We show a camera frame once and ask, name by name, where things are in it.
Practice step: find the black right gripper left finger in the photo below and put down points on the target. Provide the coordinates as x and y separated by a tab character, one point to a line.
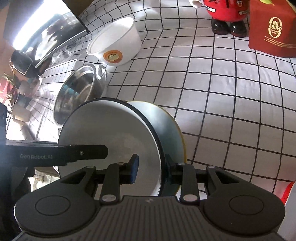
127	172

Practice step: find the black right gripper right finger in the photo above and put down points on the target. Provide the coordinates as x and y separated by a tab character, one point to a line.
179	173

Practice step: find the yellow rimmed plate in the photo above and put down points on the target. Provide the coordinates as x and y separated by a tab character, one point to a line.
166	128

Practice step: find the blue enamel bowl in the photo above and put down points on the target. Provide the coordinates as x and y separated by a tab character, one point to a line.
125	131

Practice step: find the stainless steel bowl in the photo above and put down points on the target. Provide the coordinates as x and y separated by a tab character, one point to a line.
84	84

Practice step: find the white paper bowl orange logo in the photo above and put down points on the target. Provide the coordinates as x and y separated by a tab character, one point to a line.
117	43

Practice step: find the checkered white tablecloth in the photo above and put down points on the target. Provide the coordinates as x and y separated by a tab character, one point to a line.
235	105

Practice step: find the stainless steel appliance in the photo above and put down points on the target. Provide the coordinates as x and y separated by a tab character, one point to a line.
40	28

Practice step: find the red white robot toy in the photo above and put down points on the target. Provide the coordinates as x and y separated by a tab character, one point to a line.
227	16

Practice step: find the red juice carton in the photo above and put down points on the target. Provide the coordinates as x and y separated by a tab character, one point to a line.
272	27

